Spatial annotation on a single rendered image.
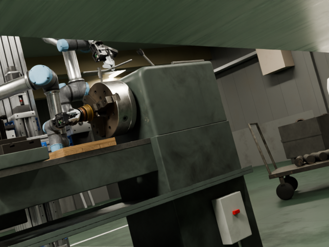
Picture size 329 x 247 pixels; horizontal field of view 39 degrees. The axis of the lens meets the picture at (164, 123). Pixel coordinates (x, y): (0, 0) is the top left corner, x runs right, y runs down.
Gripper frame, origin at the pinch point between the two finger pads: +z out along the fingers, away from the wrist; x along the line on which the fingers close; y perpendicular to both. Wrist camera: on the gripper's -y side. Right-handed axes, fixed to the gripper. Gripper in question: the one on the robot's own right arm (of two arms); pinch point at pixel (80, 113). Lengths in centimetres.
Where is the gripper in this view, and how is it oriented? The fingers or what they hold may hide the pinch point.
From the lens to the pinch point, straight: 247.3
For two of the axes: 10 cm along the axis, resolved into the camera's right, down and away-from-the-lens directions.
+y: -7.4, 1.5, -6.5
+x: -2.6, -9.6, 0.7
